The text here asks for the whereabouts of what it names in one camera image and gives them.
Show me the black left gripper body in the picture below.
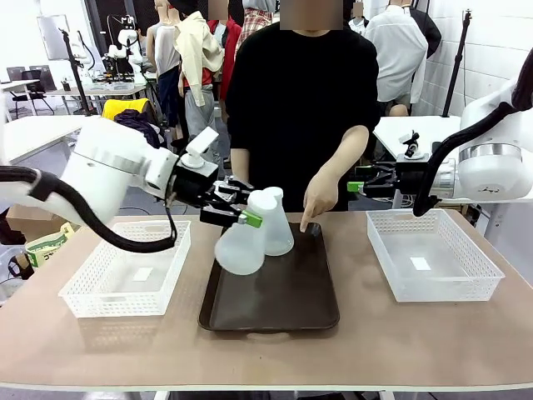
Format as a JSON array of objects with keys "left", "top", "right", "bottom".
[{"left": 167, "top": 159, "right": 221, "bottom": 210}]

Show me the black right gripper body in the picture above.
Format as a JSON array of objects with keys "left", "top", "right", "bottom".
[{"left": 391, "top": 152, "right": 437, "bottom": 198}]

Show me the translucent white conical flask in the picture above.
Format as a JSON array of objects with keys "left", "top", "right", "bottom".
[
  {"left": 262, "top": 186, "right": 296, "bottom": 258},
  {"left": 213, "top": 188, "right": 279, "bottom": 277}
]

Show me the person's left forearm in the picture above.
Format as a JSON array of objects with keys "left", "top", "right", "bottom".
[{"left": 318, "top": 124, "right": 371, "bottom": 188}]

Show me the person's right forearm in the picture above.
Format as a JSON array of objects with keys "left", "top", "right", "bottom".
[{"left": 229, "top": 147, "right": 252, "bottom": 183}]

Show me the person's left hand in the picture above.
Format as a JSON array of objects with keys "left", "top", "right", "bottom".
[{"left": 300, "top": 165, "right": 340, "bottom": 234}]

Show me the white table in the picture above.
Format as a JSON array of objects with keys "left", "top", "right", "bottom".
[
  {"left": 372, "top": 115, "right": 463, "bottom": 160},
  {"left": 0, "top": 115, "right": 102, "bottom": 164}
]

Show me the dark purple garment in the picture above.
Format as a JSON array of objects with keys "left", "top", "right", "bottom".
[{"left": 113, "top": 108, "right": 168, "bottom": 150}]

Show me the dark brown plastic tray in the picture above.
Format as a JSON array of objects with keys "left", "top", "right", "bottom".
[{"left": 197, "top": 220, "right": 341, "bottom": 335}]

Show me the person in black sweater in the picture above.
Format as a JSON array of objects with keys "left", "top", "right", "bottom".
[{"left": 224, "top": 19, "right": 381, "bottom": 213}]

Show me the yellow garment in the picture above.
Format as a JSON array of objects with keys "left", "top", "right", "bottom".
[{"left": 101, "top": 97, "right": 152, "bottom": 122}]

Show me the mannequin with white shirt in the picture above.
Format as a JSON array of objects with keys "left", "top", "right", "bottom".
[{"left": 363, "top": 2, "right": 430, "bottom": 118}]

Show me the white perforated plastic basket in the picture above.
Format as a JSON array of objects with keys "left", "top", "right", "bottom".
[
  {"left": 366, "top": 207, "right": 506, "bottom": 303},
  {"left": 57, "top": 219, "right": 192, "bottom": 319}
]

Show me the mannequin with beige jacket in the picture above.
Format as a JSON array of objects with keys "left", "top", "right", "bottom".
[{"left": 172, "top": 8, "right": 227, "bottom": 164}]

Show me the black tripod stand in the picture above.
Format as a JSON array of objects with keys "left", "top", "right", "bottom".
[
  {"left": 57, "top": 27, "right": 99, "bottom": 118},
  {"left": 441, "top": 7, "right": 474, "bottom": 118}
]

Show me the mannequin with white tank top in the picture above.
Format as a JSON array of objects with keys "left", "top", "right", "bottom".
[{"left": 145, "top": 0, "right": 185, "bottom": 130}]

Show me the person in red top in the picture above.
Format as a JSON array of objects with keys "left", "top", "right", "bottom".
[{"left": 207, "top": 7, "right": 244, "bottom": 102}]

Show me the mannequin with black jacket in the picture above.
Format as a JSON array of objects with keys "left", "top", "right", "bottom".
[{"left": 409, "top": 5, "right": 443, "bottom": 60}]

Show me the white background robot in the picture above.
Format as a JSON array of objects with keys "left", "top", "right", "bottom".
[{"left": 107, "top": 13, "right": 146, "bottom": 77}]

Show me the green printed paper bag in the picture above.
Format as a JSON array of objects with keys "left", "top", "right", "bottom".
[{"left": 24, "top": 222, "right": 81, "bottom": 270}]

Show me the brown cardboard box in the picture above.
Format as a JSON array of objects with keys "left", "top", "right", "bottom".
[{"left": 5, "top": 202, "right": 68, "bottom": 243}]

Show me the black office chair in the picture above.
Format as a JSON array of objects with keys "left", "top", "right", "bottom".
[{"left": 5, "top": 65, "right": 56, "bottom": 118}]

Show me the grey whiteboard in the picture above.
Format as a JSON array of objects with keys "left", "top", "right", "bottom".
[{"left": 36, "top": 14, "right": 72, "bottom": 62}]

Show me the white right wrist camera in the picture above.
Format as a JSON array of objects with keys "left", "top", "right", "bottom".
[{"left": 397, "top": 129, "right": 426, "bottom": 162}]

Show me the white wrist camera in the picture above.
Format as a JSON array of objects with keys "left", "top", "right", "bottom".
[
  {"left": 397, "top": 129, "right": 426, "bottom": 162},
  {"left": 182, "top": 125, "right": 221, "bottom": 169}
]

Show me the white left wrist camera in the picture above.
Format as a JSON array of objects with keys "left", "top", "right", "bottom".
[{"left": 182, "top": 125, "right": 221, "bottom": 169}]

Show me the black right arm cable sleeve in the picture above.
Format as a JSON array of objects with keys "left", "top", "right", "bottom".
[{"left": 412, "top": 41, "right": 533, "bottom": 218}]

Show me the black arm cable sleeve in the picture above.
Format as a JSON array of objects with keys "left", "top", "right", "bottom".
[
  {"left": 412, "top": 41, "right": 533, "bottom": 218},
  {"left": 0, "top": 165, "right": 179, "bottom": 254}
]

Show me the black left arm cable sleeve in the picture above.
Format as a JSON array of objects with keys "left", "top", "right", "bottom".
[{"left": 0, "top": 165, "right": 179, "bottom": 254}]

